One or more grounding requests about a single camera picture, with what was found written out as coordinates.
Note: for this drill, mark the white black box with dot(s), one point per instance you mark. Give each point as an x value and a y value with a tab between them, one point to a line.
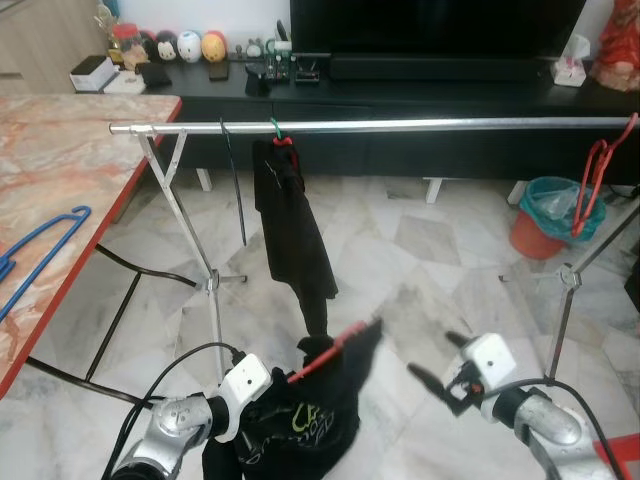
95	72

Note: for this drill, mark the black soundbar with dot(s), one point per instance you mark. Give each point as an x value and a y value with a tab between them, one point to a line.
440	68

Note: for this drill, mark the gold trophy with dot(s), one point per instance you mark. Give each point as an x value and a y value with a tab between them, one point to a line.
107	18

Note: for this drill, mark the white tissue box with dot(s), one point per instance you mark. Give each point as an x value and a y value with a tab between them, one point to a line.
572	68

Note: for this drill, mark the black television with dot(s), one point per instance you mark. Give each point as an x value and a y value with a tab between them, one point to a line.
430	25

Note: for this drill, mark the black egg toy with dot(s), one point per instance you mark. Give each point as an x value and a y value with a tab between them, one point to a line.
166	48

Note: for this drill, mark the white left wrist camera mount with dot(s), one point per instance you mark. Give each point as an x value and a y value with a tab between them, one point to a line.
243	385

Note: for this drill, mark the blue plastic hanger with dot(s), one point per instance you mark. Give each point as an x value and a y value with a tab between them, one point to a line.
40	250

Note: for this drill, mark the red plastic hanger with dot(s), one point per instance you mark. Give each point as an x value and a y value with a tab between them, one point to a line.
325	362
597	165

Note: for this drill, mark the black t-shirt with white print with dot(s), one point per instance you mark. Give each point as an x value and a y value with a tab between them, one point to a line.
295	240

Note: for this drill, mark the black plastic hanger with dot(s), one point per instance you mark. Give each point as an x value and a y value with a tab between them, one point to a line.
234	180

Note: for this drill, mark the green hanger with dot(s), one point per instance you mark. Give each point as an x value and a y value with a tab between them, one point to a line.
277	127

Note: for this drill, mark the black tv cabinet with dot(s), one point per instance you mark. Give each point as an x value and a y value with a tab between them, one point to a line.
420	150

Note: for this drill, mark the red plastic stool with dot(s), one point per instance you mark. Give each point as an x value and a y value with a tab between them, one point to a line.
620	448

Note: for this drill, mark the dark fabric sofa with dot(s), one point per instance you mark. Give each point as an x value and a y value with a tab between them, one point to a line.
633	290

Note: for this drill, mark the white egg toy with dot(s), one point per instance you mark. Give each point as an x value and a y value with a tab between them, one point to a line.
190	47

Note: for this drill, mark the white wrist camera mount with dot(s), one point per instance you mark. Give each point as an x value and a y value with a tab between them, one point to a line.
243	385
490	362

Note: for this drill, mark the orange bin with teal bag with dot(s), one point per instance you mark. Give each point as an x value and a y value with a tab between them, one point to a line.
535	235

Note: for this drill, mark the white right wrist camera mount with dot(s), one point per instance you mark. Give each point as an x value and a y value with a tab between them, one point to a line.
490	362

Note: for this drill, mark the light wooden cabinet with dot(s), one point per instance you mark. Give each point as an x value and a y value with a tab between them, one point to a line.
45	40

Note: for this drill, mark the red gold figurine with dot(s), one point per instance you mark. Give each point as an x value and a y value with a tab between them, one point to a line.
620	45

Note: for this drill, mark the jar with red lid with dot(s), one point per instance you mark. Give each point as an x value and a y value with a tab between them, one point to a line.
126	48

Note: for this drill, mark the silver metal clothes rack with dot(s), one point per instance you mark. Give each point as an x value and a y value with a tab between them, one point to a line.
420	125

